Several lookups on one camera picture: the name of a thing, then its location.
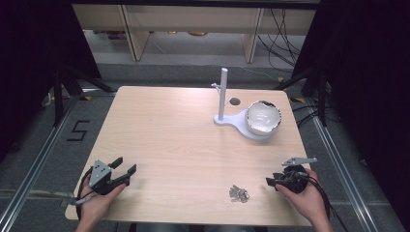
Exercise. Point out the white stand with pole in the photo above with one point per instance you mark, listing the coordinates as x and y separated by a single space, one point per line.
221 96

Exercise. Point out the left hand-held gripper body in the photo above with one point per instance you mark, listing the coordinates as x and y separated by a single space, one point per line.
99 174

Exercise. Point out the small dark round disc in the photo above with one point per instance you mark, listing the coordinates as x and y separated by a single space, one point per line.
234 101

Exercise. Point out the person's left hand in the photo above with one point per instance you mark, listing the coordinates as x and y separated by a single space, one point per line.
95 206

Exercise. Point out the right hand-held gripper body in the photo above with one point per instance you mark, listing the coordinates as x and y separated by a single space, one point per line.
295 180

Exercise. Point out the person's right hand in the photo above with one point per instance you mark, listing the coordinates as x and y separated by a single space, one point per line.
307 201

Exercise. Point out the dark curtain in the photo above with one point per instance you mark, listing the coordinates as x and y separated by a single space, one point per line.
367 80
35 64

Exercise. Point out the black tripod stand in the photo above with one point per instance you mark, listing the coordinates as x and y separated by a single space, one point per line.
317 93
64 90

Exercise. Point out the light wooden desk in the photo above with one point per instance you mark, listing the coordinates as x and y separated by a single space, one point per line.
193 19

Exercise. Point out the yellow black tape marker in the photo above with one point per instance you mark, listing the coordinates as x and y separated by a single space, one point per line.
298 100
85 97

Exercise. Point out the aluminium floor rail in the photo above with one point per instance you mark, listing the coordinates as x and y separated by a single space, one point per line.
35 164
341 174

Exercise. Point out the bunch of silver keys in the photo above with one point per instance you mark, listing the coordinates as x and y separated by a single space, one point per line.
239 194

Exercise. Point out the white bowl with dark rim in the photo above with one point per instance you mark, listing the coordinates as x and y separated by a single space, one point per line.
262 117

